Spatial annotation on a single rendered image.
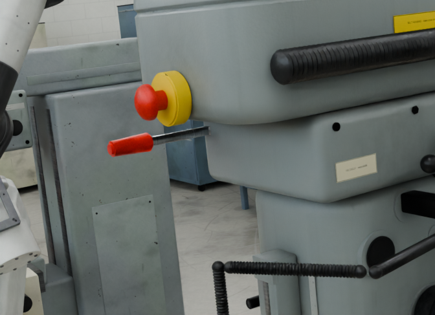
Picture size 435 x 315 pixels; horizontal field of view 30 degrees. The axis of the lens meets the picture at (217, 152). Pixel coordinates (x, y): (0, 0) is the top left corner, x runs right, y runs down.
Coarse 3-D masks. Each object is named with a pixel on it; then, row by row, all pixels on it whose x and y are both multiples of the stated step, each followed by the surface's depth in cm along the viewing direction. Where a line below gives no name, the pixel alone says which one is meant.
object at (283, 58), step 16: (400, 32) 87; (416, 32) 87; (432, 32) 88; (304, 48) 79; (320, 48) 80; (336, 48) 81; (352, 48) 82; (368, 48) 83; (384, 48) 84; (400, 48) 85; (416, 48) 86; (432, 48) 87; (272, 64) 80; (288, 64) 77; (304, 64) 78; (320, 64) 79; (336, 64) 80; (352, 64) 82; (368, 64) 83; (384, 64) 85; (400, 64) 87; (288, 80) 78; (304, 80) 80
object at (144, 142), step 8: (200, 128) 103; (208, 128) 104; (136, 136) 98; (144, 136) 99; (152, 136) 100; (160, 136) 100; (168, 136) 101; (176, 136) 101; (184, 136) 102; (192, 136) 103; (112, 144) 97; (120, 144) 97; (128, 144) 97; (136, 144) 98; (144, 144) 98; (152, 144) 99; (112, 152) 97; (120, 152) 97; (128, 152) 98; (136, 152) 98
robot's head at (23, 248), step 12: (0, 204) 99; (0, 216) 98; (12, 228) 97; (24, 228) 98; (0, 240) 96; (12, 240) 97; (24, 240) 97; (0, 252) 96; (12, 252) 96; (24, 252) 96; (36, 252) 99; (0, 264) 96; (12, 264) 98; (24, 264) 101
